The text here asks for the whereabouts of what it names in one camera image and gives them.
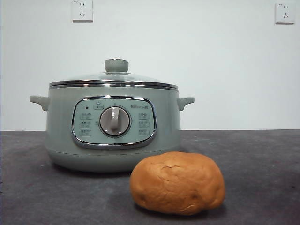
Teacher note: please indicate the glass lid with green knob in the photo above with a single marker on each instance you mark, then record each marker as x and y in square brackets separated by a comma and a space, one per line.
[116, 65]

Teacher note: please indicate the brown potato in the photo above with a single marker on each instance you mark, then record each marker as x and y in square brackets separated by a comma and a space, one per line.
[175, 182]

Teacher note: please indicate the pale green electric cooking pot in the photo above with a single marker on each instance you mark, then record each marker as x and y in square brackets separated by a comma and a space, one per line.
[61, 131]

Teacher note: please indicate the white wall socket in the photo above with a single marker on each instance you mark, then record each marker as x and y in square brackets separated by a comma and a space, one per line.
[82, 10]
[285, 12]

